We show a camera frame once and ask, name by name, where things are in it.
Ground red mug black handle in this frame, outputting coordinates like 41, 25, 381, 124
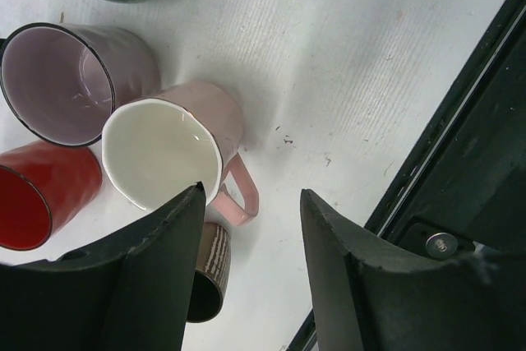
1, 141, 103, 251

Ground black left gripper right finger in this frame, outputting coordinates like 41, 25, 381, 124
300, 190, 525, 350

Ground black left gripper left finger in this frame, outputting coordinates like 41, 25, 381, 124
1, 183, 205, 350

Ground pink mug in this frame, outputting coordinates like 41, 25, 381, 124
102, 81, 260, 226

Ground brown ribbed mug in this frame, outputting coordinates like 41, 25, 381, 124
187, 222, 231, 323

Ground lilac mug black handle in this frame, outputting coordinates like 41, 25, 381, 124
1, 22, 160, 147

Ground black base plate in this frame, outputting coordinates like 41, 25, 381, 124
290, 0, 525, 350

